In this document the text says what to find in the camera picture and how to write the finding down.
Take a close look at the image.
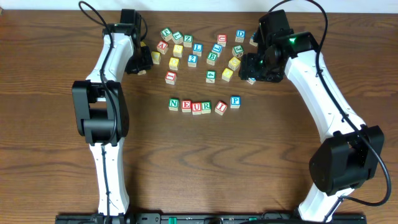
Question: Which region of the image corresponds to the yellow S block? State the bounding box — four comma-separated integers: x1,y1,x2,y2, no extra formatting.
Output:
137,70,147,75
173,44,183,58

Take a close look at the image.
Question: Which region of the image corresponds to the blue P block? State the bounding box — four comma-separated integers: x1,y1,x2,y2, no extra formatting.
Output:
230,96,241,109

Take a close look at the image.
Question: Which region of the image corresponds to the green N block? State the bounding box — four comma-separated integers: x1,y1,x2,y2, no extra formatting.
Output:
169,98,179,111

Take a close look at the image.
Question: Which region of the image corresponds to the red E block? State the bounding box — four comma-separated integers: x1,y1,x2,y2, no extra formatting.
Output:
181,100,192,113

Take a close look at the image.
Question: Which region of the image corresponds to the red i block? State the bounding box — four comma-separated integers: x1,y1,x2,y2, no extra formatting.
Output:
165,71,177,85
215,101,228,116

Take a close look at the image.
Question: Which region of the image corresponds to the red U block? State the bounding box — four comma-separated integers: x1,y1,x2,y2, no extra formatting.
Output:
192,102,202,115

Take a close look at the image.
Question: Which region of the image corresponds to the green R block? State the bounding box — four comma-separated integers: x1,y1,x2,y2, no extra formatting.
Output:
201,101,211,114

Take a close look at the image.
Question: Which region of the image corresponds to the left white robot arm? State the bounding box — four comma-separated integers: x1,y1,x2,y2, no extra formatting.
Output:
72,9,153,223

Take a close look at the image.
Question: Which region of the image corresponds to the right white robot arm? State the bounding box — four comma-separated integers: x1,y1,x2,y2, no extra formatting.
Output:
239,10,386,223

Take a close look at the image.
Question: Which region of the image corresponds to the yellow C block left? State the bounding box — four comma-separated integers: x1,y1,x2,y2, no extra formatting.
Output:
151,52,161,65

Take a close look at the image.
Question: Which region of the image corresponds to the blue T block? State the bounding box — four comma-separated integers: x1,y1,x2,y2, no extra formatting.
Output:
247,78,256,85

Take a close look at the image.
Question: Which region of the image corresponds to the red A block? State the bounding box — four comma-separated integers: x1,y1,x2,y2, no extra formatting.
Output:
157,40,169,55

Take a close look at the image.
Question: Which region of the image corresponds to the blue S block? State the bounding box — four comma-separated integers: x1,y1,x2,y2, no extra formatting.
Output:
249,33,258,47

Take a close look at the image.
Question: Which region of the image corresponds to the yellow O block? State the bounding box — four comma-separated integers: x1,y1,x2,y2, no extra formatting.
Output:
169,57,180,71

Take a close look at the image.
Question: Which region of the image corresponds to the green J block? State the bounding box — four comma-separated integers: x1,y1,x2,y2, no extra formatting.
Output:
232,45,244,58

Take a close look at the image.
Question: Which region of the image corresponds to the yellow G block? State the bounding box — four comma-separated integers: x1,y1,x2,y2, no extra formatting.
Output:
228,57,241,71

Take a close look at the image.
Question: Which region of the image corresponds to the green F block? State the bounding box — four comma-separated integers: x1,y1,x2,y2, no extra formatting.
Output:
160,27,172,42

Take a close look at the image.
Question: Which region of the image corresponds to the yellow block centre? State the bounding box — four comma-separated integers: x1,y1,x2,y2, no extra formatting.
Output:
221,68,234,82

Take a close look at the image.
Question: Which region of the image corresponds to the green L block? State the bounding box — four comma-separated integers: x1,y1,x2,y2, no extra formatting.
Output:
172,31,183,45

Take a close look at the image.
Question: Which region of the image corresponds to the green Z block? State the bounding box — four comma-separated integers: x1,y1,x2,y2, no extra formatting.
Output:
183,35,193,48

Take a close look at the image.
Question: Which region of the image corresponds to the blue 2 block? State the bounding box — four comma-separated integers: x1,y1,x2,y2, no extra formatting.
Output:
187,54,198,67

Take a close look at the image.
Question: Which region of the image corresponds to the red C block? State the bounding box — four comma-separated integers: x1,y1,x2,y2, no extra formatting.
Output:
217,34,227,47

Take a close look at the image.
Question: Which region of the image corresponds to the green B block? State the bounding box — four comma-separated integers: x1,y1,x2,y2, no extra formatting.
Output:
206,52,218,65

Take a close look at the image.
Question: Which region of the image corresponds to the blue L block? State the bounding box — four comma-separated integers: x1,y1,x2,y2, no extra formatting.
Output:
193,44,203,57

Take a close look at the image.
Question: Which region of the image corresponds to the green 4 block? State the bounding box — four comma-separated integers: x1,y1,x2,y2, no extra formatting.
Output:
206,70,216,83

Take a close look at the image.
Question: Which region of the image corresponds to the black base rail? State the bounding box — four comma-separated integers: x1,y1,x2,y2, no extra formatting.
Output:
55,212,368,224

